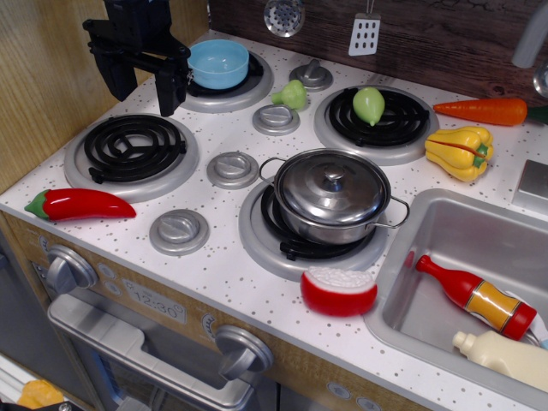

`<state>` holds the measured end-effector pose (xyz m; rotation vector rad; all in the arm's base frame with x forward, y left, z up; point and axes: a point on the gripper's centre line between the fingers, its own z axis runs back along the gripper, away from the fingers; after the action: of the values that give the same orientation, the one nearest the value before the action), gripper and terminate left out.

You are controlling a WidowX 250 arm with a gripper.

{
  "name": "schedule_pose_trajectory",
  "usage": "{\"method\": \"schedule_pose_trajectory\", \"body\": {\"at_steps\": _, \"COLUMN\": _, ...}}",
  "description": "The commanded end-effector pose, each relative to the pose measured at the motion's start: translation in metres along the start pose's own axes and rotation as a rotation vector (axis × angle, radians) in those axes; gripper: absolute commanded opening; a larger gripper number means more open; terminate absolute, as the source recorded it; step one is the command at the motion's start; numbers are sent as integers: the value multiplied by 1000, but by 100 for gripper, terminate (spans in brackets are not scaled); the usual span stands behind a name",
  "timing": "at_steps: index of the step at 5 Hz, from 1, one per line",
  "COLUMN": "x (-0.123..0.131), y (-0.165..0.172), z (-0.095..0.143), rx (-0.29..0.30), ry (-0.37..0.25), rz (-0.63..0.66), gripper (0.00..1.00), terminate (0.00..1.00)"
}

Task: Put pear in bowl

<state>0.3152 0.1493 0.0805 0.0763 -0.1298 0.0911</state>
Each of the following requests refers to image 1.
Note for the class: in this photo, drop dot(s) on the silver oven door handle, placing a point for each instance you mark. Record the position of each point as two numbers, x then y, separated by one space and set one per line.
132 372

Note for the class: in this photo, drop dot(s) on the grey stove knob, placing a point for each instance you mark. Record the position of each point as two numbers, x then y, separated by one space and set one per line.
179 232
233 170
313 76
276 120

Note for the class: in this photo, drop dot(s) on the back right stove burner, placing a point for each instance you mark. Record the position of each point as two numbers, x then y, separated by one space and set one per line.
398 138

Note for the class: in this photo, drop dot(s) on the hanging steel skimmer ladle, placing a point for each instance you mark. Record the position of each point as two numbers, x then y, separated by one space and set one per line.
284 18

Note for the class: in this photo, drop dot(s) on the front right stove burner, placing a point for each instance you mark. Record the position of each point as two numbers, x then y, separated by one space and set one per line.
270 243

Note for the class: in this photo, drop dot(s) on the red bowl of rice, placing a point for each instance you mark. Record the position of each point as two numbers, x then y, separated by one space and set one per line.
336 292

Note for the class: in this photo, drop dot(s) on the hanging white slotted spatula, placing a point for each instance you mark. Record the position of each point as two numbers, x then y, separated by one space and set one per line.
365 32

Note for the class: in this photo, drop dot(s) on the back left stove burner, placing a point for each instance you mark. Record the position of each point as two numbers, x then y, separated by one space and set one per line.
256 86

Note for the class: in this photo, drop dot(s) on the cream toy mayonnaise bottle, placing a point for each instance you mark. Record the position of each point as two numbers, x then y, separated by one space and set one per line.
521 361

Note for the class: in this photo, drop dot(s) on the stove burner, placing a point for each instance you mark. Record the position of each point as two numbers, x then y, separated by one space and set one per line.
256 86
135 157
270 243
398 138

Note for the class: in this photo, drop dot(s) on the grey faucet base block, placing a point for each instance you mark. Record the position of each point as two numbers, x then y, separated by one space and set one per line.
531 190

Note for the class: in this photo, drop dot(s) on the orange toy carrot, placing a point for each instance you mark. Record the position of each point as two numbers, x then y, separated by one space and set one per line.
495 111

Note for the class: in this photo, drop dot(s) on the grey stove knob front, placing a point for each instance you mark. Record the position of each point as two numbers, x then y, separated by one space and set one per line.
179 232

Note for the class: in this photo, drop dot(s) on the grey stove knob centre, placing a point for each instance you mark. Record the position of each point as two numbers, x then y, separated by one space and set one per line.
233 170

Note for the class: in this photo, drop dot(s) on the front left stove burner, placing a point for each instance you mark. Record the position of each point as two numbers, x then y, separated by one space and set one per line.
135 157

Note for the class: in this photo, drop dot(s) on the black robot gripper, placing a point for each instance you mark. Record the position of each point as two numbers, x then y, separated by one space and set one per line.
136 34

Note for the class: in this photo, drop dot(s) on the red toy chili pepper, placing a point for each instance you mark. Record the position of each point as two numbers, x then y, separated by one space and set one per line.
78 203

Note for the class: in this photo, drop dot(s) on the grey faucet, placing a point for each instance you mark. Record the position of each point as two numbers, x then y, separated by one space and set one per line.
532 39

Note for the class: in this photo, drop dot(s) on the left grey oven dial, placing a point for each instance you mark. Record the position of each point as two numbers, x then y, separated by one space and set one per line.
68 271

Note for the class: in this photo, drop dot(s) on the steel pot with lid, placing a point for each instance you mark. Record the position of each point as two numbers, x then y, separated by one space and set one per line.
333 196

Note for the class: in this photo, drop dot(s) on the silver toy sink basin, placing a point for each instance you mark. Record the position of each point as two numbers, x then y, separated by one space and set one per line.
451 248

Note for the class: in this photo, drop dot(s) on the yellow toy bell pepper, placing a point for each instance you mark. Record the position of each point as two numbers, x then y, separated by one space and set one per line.
463 153

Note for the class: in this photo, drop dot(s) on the grey stove knob back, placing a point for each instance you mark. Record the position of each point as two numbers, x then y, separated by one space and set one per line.
313 76

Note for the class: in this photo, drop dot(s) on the right grey oven dial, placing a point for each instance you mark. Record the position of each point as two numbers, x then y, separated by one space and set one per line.
242 352

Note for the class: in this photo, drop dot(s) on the green toy pear half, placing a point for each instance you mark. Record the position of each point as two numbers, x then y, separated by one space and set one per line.
294 95

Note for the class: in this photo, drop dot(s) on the orange object bottom left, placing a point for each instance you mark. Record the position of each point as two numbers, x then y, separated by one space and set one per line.
38 394

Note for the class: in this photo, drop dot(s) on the grey stove knob upper middle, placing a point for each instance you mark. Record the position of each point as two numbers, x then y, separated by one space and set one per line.
276 120

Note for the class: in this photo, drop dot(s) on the oven clock display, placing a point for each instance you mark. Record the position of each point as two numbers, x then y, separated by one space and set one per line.
155 301

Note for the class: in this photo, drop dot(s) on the red toy ketchup bottle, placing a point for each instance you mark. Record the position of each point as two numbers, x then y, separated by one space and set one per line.
505 314

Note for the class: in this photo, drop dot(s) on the light blue bowl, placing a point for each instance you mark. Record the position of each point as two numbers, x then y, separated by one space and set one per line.
218 64

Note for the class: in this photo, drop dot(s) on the grey oven dial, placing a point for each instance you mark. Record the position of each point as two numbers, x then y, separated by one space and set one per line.
242 352
68 271

